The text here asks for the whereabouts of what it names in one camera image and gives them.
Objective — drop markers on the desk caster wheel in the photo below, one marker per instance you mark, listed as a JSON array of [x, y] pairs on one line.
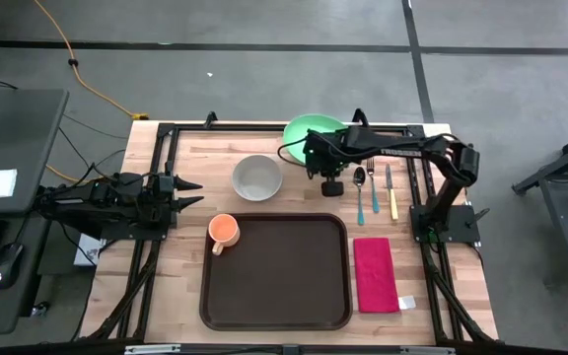
[[40, 308]]

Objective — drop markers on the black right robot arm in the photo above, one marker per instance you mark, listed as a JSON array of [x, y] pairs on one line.
[[402, 152]]

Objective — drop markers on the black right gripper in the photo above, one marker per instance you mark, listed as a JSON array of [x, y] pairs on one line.
[[345, 153]]

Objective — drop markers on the white cardboard box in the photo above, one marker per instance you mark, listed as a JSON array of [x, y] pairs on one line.
[[87, 251]]

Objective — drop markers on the brown plastic tray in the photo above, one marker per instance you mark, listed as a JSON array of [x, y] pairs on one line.
[[284, 276]]

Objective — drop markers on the black computer mouse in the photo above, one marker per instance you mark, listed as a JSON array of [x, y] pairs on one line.
[[8, 261]]

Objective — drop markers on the pale grey bowl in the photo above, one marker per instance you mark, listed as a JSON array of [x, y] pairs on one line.
[[257, 178]]

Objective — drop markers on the red cloth napkin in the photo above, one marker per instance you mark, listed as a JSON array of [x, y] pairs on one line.
[[375, 276]]

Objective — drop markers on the black aluminium table frame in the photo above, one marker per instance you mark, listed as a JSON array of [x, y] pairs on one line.
[[244, 127]]

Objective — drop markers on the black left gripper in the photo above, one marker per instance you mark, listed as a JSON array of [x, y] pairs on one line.
[[164, 199]]

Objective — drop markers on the green plastic plate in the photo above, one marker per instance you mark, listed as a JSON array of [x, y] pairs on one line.
[[295, 132]]

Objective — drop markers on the dark grey desk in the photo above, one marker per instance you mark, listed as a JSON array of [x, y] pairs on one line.
[[18, 128]]

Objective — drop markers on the black table clamp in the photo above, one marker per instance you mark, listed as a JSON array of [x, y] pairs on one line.
[[210, 119], [360, 118]]

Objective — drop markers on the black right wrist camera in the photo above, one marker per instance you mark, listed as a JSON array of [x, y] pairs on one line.
[[332, 188]]

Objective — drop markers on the dark metal stand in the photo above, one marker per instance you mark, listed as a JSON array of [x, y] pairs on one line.
[[554, 212]]

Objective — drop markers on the orange plastic cup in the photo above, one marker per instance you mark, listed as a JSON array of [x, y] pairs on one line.
[[223, 229]]

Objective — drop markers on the silver metal bracket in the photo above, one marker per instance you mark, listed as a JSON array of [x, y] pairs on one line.
[[427, 350], [153, 349]]

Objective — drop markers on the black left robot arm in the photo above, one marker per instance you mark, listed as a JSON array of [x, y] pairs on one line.
[[77, 202]]

